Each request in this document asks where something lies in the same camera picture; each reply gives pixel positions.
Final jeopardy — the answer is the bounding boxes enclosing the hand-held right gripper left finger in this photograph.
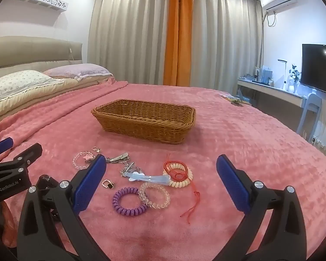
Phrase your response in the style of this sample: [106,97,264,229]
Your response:
[17,154,107,261]

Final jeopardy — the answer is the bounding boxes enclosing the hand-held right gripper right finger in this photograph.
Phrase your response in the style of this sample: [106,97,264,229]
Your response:
[216,154,307,261]

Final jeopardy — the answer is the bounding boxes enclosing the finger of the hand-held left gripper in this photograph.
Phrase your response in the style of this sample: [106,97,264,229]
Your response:
[0,142,43,172]
[0,137,14,157]

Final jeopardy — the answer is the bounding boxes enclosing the red cord bracelet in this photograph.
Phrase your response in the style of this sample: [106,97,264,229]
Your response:
[163,154,200,218]

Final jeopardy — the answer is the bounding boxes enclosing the silver metal hair clip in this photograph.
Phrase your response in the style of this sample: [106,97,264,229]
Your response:
[105,152,131,164]

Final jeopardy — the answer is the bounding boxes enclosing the purple spiral hair tie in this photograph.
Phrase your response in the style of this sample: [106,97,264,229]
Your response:
[112,187,143,216]

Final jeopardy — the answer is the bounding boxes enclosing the cream spiral hair tie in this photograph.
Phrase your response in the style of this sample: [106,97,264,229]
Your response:
[163,162,193,188]

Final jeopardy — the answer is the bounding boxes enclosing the light blue hair clip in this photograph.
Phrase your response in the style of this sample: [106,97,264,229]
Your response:
[124,171,171,186]

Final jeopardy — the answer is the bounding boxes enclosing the brown wicker basket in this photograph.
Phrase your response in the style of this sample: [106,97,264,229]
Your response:
[91,99,196,144]

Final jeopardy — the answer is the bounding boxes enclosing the person's left forearm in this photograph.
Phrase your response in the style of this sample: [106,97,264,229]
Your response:
[0,201,18,248]

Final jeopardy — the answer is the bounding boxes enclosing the pink fleece blanket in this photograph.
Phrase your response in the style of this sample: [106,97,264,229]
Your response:
[0,80,326,261]

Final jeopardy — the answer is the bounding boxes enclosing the beige folded quilt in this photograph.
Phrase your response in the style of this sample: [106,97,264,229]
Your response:
[0,77,116,126]

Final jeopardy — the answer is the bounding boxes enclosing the white floral pillow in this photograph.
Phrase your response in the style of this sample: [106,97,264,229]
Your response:
[0,70,63,105]

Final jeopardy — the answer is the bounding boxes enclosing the colourful small things on bed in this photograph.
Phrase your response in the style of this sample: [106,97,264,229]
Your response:
[219,94,252,107]

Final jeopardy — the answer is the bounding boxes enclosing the white power strip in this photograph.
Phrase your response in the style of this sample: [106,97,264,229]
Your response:
[311,137,326,152]

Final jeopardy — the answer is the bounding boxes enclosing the beige padded headboard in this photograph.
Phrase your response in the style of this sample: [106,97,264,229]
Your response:
[0,36,83,73]

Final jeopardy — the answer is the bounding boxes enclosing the lilac pillow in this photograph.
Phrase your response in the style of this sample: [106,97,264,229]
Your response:
[43,63,113,82]

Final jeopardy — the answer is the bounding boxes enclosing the white desk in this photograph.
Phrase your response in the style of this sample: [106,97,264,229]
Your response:
[236,77,309,108]

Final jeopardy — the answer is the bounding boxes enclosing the light blue chair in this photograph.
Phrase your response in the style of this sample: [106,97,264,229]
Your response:
[296,92,323,142]

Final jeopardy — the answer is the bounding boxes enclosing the books on desk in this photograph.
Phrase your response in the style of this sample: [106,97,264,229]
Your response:
[254,65,274,85]

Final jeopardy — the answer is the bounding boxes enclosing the white vase with flowers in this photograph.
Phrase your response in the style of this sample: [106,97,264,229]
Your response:
[286,64,302,92]

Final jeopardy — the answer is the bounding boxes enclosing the white desk lamp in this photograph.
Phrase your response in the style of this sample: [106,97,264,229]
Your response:
[277,59,288,90]

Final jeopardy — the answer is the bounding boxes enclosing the beige curtain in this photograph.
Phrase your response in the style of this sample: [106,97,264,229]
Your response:
[87,0,171,86]
[189,0,264,107]

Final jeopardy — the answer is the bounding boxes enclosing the black television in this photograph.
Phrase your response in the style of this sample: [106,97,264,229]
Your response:
[299,43,326,97]

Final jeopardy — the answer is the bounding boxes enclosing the orange curtain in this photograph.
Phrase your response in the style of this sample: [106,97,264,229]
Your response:
[163,0,194,86]

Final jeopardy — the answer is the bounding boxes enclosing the clear bead bracelet pink star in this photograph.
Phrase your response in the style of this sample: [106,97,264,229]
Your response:
[72,151,96,171]

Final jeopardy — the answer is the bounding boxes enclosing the silver chain bracelet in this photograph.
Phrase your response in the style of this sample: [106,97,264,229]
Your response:
[120,162,138,178]

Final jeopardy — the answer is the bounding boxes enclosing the clear spiral hair tie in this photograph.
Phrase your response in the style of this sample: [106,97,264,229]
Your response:
[138,181,171,209]

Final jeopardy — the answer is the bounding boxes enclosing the air conditioner cable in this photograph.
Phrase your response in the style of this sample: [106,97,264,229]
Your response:
[266,11,278,28]

